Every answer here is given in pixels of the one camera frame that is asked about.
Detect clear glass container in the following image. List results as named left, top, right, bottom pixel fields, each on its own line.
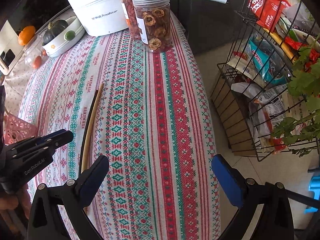
left=24, top=36, right=48, bottom=69

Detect patterned woven tablecloth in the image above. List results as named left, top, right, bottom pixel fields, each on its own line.
left=19, top=17, right=222, bottom=240

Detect white casserole dish green handle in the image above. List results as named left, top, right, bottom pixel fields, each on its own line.
left=41, top=16, right=85, bottom=55

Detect black wire rack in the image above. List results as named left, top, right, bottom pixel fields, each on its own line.
left=210, top=0, right=320, bottom=162

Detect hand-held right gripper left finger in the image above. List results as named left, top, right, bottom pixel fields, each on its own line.
left=26, top=155, right=109, bottom=240

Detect jar of red dried berries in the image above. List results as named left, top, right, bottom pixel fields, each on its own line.
left=117, top=0, right=153, bottom=40

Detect blue snack packet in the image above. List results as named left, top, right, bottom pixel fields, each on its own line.
left=249, top=36, right=293, bottom=85

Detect white electric pot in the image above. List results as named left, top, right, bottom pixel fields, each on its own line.
left=64, top=0, right=131, bottom=37

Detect red snack packets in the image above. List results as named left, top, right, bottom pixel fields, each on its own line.
left=247, top=0, right=292, bottom=24

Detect orange mandarin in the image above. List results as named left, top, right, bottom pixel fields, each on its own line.
left=18, top=25, right=36, bottom=46

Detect black chopstick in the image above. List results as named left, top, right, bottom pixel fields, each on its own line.
left=78, top=89, right=98, bottom=177

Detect yellow snack packet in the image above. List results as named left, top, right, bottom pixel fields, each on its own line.
left=262, top=27, right=298, bottom=61

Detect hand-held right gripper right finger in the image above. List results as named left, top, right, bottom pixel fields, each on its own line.
left=211, top=154, right=295, bottom=240

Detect red chili packets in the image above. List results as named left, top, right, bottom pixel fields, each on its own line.
left=285, top=36, right=320, bottom=63

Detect jar of dried fruit slices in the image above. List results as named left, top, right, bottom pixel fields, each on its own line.
left=132, top=0, right=173, bottom=53

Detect leafy green vegetables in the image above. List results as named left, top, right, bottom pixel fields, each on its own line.
left=271, top=34, right=320, bottom=158

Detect pink plastic utensil basket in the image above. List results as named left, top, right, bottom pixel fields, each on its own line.
left=4, top=114, right=38, bottom=144

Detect dark green pumpkin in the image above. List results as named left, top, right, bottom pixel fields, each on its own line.
left=43, top=19, right=69, bottom=46

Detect white printed packet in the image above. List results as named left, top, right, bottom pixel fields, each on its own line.
left=231, top=82, right=291, bottom=141

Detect white plate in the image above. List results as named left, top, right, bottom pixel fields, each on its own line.
left=46, top=34, right=87, bottom=57

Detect person's left hand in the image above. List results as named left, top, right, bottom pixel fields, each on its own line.
left=0, top=187, right=29, bottom=219

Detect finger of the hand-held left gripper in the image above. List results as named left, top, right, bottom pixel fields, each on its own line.
left=9, top=130, right=74, bottom=161
left=37, top=129, right=66, bottom=142

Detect brown wooden chopstick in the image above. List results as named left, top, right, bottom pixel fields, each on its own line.
left=80, top=83, right=104, bottom=174

